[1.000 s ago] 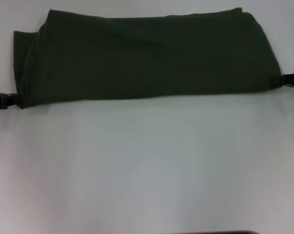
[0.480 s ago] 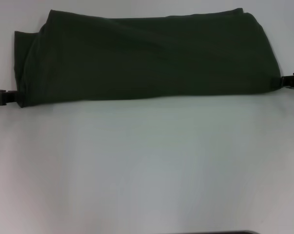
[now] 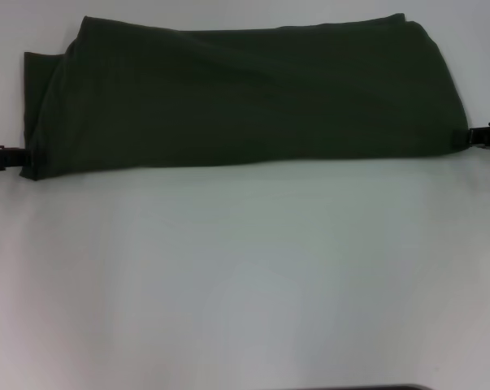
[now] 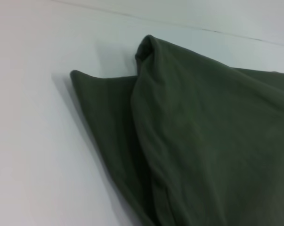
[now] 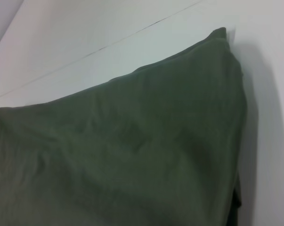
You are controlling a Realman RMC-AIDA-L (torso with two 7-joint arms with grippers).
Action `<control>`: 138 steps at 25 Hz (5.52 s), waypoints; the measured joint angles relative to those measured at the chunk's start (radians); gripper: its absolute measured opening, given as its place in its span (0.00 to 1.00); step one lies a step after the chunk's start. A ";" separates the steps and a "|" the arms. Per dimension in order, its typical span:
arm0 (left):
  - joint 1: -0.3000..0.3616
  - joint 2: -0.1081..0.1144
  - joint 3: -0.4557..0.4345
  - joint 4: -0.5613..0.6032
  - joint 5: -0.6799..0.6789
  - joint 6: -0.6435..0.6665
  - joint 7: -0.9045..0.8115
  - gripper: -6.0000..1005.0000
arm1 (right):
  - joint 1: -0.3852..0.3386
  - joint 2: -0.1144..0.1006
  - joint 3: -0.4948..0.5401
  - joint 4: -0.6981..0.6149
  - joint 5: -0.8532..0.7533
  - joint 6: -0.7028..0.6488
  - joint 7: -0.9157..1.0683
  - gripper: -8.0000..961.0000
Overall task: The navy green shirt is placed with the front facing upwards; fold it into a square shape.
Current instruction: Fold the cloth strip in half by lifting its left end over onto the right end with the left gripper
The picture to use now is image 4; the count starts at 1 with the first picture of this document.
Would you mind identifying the dark green FREE! t-shirt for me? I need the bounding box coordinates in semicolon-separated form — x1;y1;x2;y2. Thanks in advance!
69;34;284;226

